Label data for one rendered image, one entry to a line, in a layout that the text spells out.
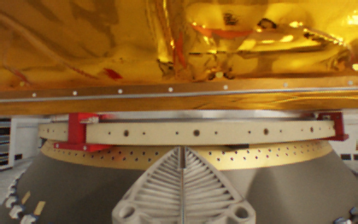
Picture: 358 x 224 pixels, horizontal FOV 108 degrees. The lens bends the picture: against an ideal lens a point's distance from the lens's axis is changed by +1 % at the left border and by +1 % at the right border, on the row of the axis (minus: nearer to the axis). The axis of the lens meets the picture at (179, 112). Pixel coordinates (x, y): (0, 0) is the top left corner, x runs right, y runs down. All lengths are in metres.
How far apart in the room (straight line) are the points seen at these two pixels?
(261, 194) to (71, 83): 0.60
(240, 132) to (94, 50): 0.44
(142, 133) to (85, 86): 0.28
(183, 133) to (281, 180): 0.26
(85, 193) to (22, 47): 0.48
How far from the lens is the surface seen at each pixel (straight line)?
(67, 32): 0.55
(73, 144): 0.40
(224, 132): 0.31
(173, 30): 0.44
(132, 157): 0.36
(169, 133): 0.29
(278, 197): 0.41
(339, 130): 0.65
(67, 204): 0.45
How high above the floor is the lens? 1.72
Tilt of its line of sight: 4 degrees up
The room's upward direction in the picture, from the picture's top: 1 degrees counter-clockwise
